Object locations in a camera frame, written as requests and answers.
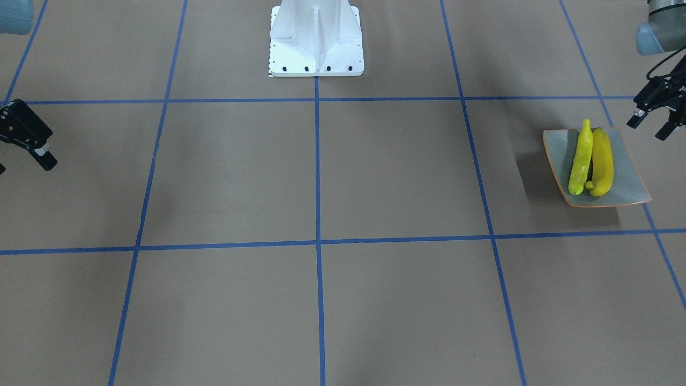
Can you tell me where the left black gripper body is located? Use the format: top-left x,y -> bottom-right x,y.
634,70 -> 685,116

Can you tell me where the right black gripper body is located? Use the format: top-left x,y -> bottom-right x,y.
1,99 -> 53,151

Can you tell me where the yellow banana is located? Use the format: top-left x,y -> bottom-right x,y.
585,128 -> 615,197
568,119 -> 594,196

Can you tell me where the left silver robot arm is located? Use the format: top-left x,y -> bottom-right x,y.
627,1 -> 685,141

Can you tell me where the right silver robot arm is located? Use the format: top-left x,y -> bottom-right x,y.
1,1 -> 58,171

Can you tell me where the blue square ceramic plate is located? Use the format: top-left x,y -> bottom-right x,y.
542,128 -> 652,207

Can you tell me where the brown paper table mat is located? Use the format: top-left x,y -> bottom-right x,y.
2,1 -> 684,385

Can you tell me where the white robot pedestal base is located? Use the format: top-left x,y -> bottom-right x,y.
268,1 -> 365,77

